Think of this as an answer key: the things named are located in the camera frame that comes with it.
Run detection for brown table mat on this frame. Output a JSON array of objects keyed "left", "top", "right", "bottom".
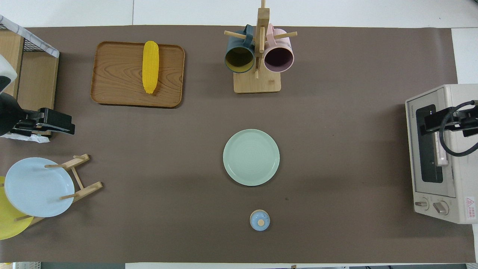
[{"left": 0, "top": 25, "right": 475, "bottom": 264}]

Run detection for brown wooden tray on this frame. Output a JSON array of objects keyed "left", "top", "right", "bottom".
[{"left": 90, "top": 41, "right": 186, "bottom": 109}]

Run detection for dark blue mug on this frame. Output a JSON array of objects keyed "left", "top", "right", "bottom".
[{"left": 224, "top": 24, "right": 256, "bottom": 74}]

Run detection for wooden mug tree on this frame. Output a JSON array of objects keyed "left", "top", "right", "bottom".
[{"left": 224, "top": 0, "right": 298, "bottom": 94}]

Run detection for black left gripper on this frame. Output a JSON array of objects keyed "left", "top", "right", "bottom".
[{"left": 0, "top": 93, "right": 75, "bottom": 137}]

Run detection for white toaster oven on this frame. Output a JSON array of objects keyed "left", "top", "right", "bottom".
[{"left": 405, "top": 84, "right": 478, "bottom": 225}]

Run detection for glass oven door with handle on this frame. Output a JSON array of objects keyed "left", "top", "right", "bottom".
[{"left": 406, "top": 88, "right": 458, "bottom": 198}]

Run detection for wooden plate rack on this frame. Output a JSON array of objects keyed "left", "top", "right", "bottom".
[{"left": 13, "top": 153, "right": 103, "bottom": 226}]

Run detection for yellow corn cob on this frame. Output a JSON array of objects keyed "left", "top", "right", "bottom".
[{"left": 142, "top": 40, "right": 160, "bottom": 95}]

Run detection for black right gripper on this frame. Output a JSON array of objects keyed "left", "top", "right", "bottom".
[{"left": 420, "top": 108, "right": 478, "bottom": 138}]

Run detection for white checked cloth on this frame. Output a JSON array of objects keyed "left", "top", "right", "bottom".
[{"left": 0, "top": 15, "right": 60, "bottom": 58}]

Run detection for pink mug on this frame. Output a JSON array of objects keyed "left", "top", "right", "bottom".
[{"left": 263, "top": 23, "right": 295, "bottom": 73}]

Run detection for white crumpled liner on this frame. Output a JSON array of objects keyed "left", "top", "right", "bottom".
[{"left": 0, "top": 133, "right": 50, "bottom": 143}]

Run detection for pale green plate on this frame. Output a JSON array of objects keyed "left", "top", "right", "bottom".
[{"left": 223, "top": 129, "right": 280, "bottom": 186}]

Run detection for black wire basket shelf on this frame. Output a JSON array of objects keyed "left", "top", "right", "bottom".
[{"left": 0, "top": 30, "right": 59, "bottom": 137}]

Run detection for black wire basket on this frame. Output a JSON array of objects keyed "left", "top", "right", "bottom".
[{"left": 0, "top": 22, "right": 56, "bottom": 57}]

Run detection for light blue plate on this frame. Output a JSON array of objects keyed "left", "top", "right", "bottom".
[{"left": 4, "top": 157, "right": 75, "bottom": 218}]

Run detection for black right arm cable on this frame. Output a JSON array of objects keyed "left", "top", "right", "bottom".
[{"left": 440, "top": 100, "right": 478, "bottom": 157}]

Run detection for yellow plate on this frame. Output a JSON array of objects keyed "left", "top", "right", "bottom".
[{"left": 0, "top": 176, "right": 35, "bottom": 240}]

